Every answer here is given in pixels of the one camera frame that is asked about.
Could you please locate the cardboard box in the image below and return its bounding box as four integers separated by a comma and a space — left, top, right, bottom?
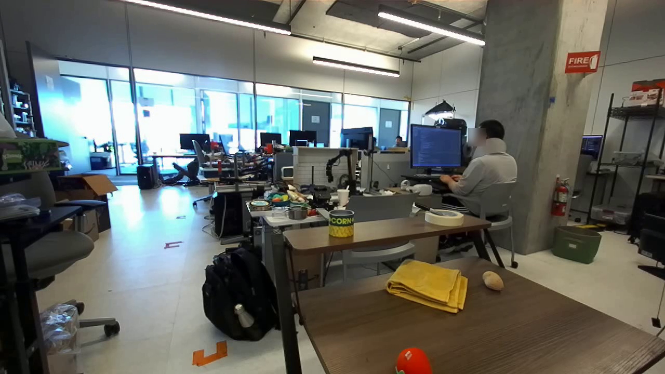
56, 175, 117, 232

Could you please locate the yellow cloth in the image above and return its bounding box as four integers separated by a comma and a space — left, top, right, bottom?
385, 260, 469, 313

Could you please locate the green storage bin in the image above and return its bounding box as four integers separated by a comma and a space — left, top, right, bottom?
550, 227, 600, 263

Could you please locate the black backpack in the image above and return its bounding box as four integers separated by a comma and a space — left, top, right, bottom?
201, 245, 281, 340

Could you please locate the computer monitor blue screen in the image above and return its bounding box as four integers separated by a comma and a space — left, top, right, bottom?
412, 125, 463, 171

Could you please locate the red fire extinguisher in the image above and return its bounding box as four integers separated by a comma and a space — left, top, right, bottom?
550, 175, 570, 215

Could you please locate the seated person grey hoodie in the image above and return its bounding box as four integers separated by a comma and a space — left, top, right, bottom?
440, 120, 518, 211

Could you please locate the red wall sign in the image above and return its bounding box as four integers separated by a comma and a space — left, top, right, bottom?
565, 52, 600, 75

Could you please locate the grey plastic chair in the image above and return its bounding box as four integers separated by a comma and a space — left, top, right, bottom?
318, 191, 419, 286

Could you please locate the grey office chair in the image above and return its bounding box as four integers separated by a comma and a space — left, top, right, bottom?
0, 169, 122, 340

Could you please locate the red tomato toy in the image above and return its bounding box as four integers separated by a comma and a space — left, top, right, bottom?
392, 347, 433, 374

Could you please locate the black metal shelf rack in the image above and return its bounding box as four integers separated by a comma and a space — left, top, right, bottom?
586, 90, 665, 238

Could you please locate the beige potato toy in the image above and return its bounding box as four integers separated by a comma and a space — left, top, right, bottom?
482, 269, 505, 293

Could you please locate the green yellow canister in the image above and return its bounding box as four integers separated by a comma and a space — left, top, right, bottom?
328, 210, 355, 238

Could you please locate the white tape roll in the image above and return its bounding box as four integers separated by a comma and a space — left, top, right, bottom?
423, 210, 463, 227

